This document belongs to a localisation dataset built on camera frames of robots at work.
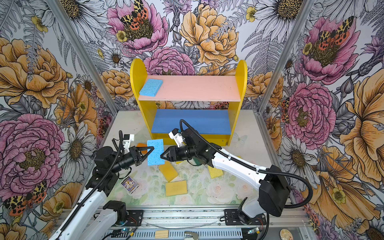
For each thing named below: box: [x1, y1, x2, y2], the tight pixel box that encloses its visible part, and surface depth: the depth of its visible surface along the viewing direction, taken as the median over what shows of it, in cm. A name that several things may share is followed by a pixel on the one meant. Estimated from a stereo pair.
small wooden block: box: [155, 230, 169, 239], surface depth 72 cm
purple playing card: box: [120, 176, 139, 194], surface depth 85 cm
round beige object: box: [279, 228, 294, 240], surface depth 71 cm
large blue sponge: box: [139, 79, 164, 97], surface depth 76 cm
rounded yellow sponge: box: [159, 160, 178, 183], surface depth 91 cm
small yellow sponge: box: [208, 165, 224, 179], surface depth 90 cm
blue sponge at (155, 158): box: [147, 138, 165, 166], surface depth 71 cm
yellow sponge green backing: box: [165, 180, 188, 197], surface depth 85 cm
